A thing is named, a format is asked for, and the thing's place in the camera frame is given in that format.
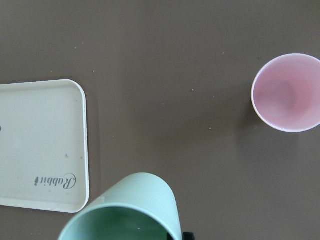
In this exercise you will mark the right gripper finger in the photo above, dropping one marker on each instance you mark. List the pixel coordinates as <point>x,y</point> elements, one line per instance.
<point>188,236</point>

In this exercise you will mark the green plastic cup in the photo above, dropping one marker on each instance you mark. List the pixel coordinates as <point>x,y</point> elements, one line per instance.
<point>142,206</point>

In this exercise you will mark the pink plastic cup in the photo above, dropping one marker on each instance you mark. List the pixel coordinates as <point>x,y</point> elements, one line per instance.
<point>285,93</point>

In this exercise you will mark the cream rectangular tray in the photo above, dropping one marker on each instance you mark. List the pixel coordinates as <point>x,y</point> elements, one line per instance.
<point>44,146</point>

